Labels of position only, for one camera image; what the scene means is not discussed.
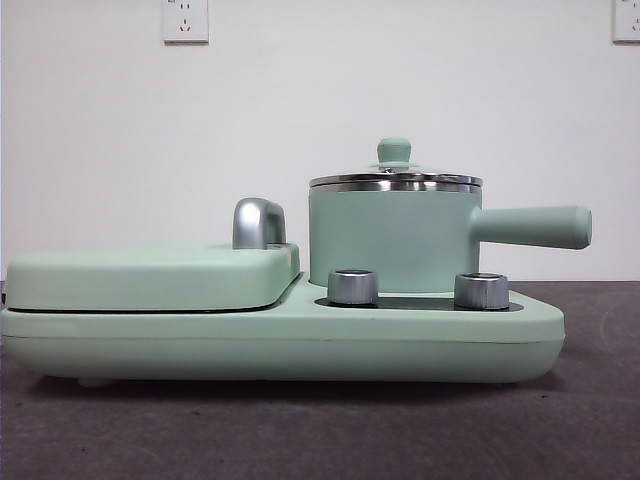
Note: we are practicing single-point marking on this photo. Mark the silver control knob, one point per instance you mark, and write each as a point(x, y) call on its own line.
point(482, 290)
point(352, 287)

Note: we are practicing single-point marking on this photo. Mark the glass lid with green knob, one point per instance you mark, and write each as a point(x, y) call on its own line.
point(394, 150)

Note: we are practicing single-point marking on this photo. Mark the white wall socket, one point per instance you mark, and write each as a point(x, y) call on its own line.
point(186, 22)
point(627, 20)

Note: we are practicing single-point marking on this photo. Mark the green breakfast machine base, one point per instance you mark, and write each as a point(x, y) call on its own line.
point(300, 345)

